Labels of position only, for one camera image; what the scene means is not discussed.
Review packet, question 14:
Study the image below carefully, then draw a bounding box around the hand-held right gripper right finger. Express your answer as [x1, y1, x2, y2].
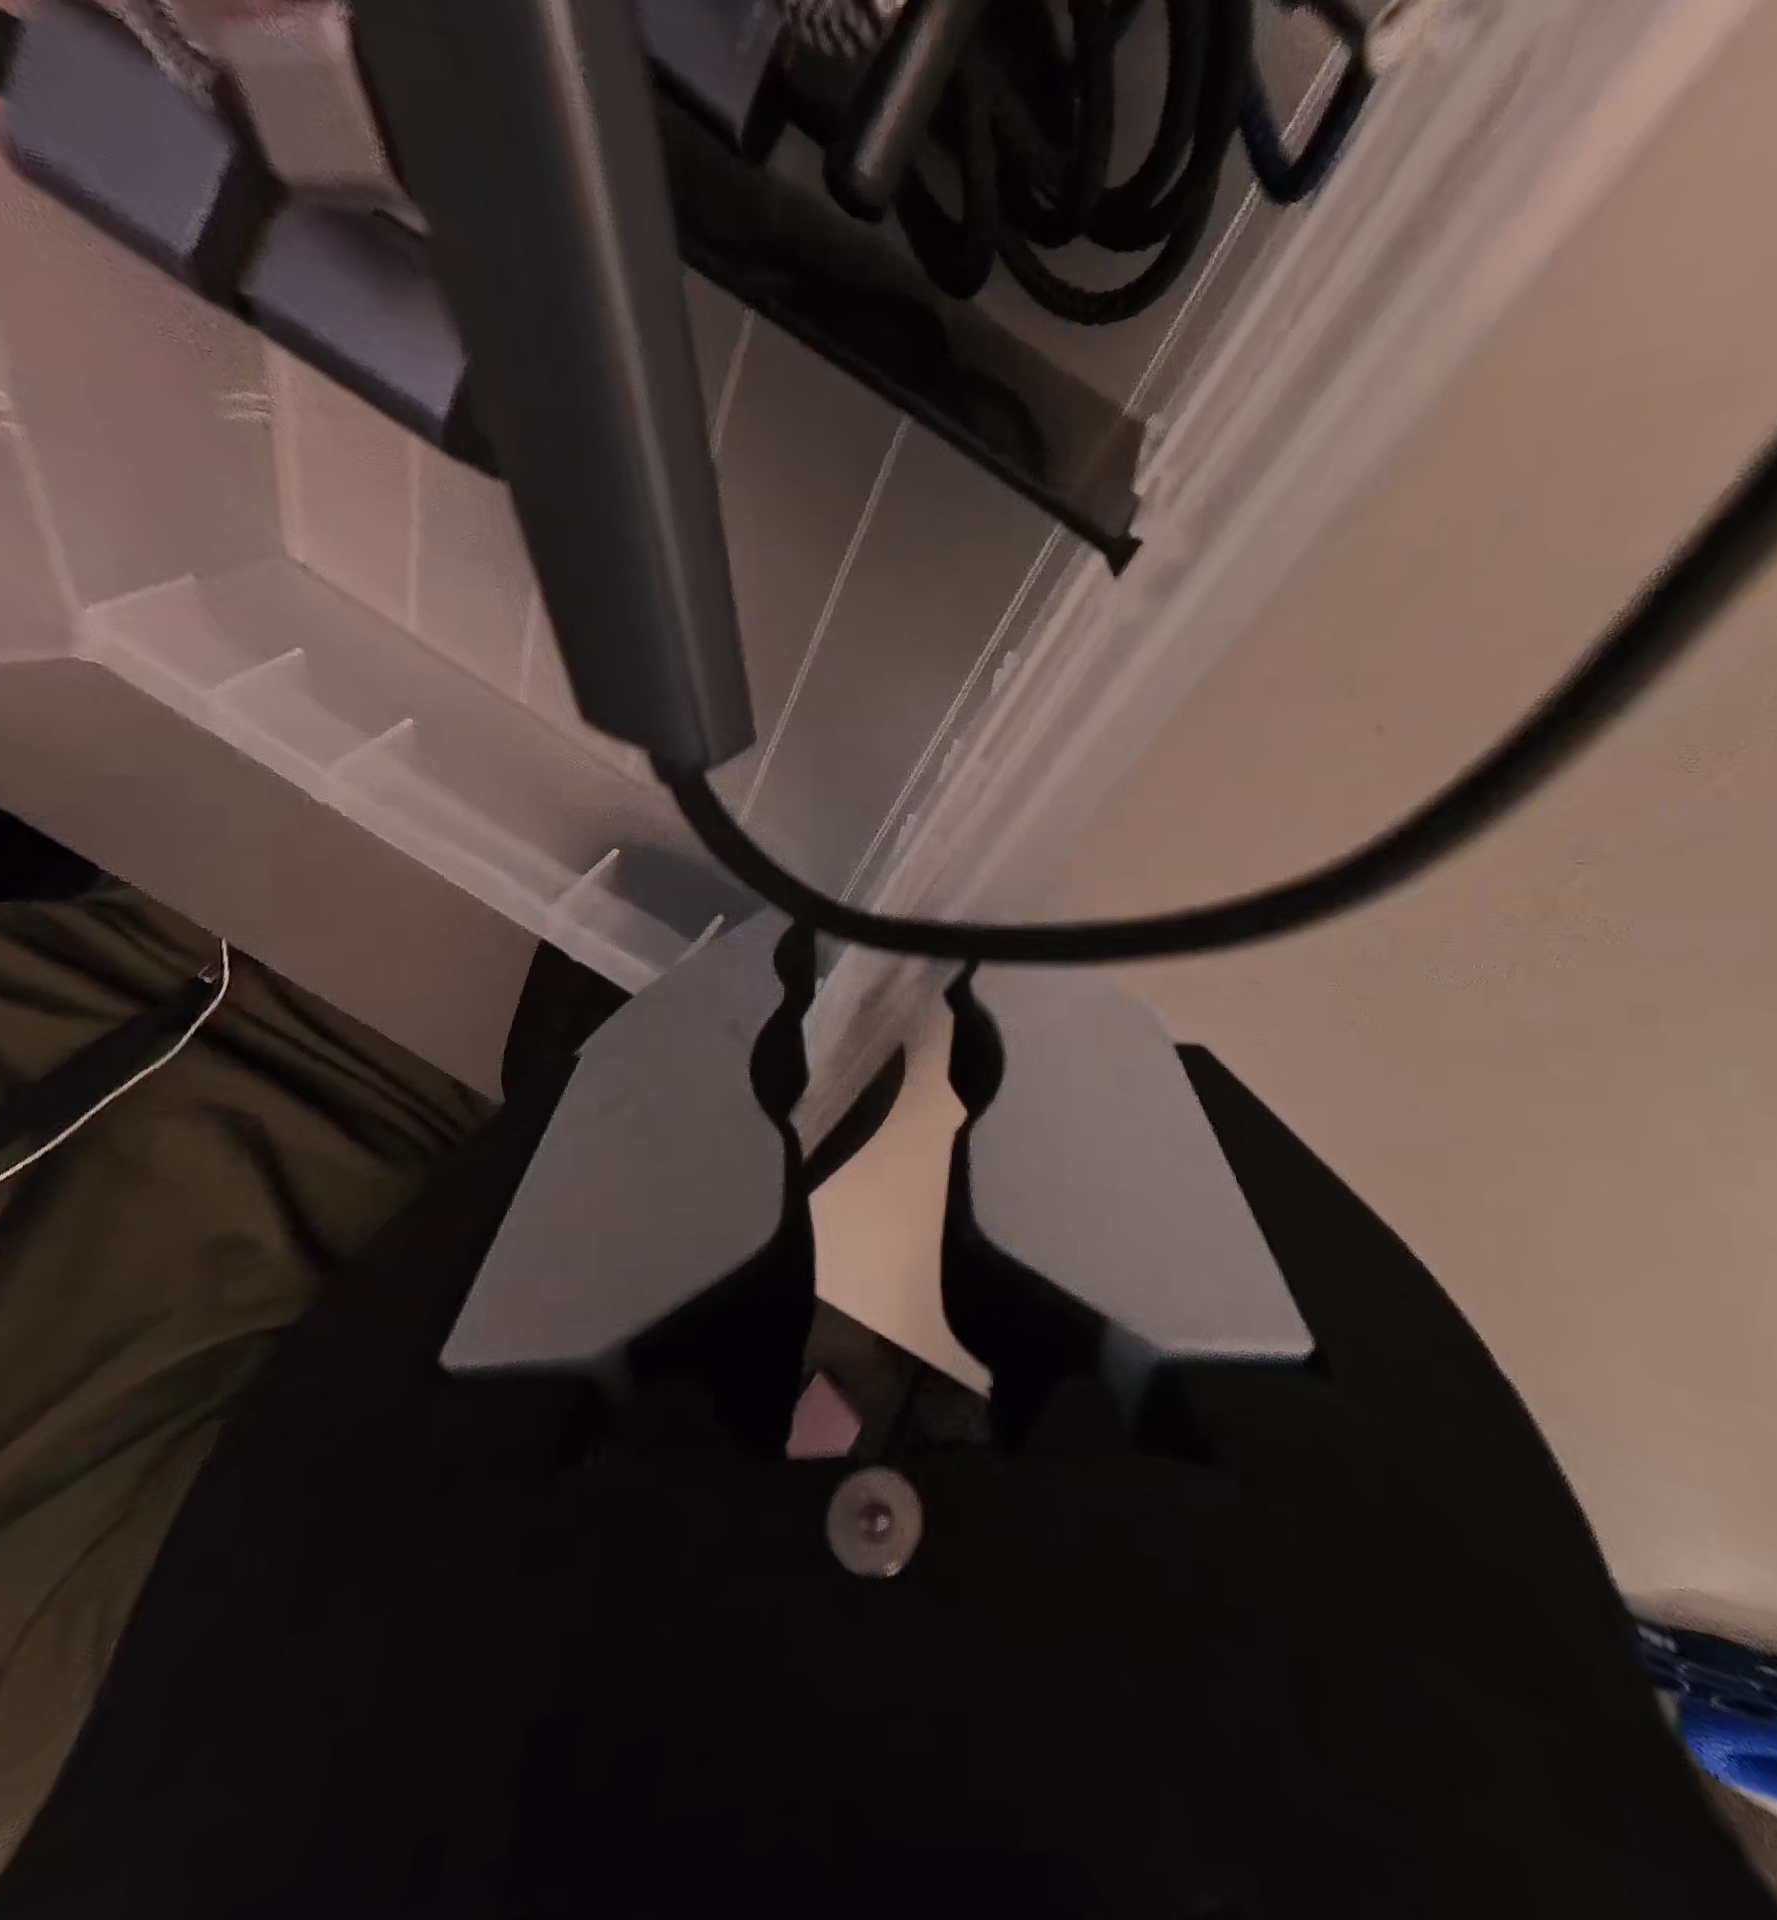
[946, 970, 1320, 1452]

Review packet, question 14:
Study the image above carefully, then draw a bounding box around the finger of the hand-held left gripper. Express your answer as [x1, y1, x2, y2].
[0, 0, 239, 282]
[239, 201, 474, 445]

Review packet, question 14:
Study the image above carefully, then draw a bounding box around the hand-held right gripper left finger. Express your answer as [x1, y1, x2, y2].
[438, 914, 821, 1459]

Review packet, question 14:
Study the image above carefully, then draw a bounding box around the grey usb hub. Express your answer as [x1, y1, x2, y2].
[357, 0, 760, 754]

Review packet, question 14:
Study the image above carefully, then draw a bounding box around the black hub cable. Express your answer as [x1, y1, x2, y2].
[654, 353, 1777, 970]

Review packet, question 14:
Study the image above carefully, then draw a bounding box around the clear plastic bin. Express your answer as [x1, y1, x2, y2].
[0, 0, 1439, 1001]

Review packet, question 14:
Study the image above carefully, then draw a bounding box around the person in olive shirt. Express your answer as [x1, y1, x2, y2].
[0, 876, 508, 1920]

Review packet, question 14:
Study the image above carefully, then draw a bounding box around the blue plastic object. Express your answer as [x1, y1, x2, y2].
[1624, 1616, 1777, 1836]

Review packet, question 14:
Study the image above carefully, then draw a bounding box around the white cord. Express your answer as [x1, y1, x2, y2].
[0, 942, 230, 1294]

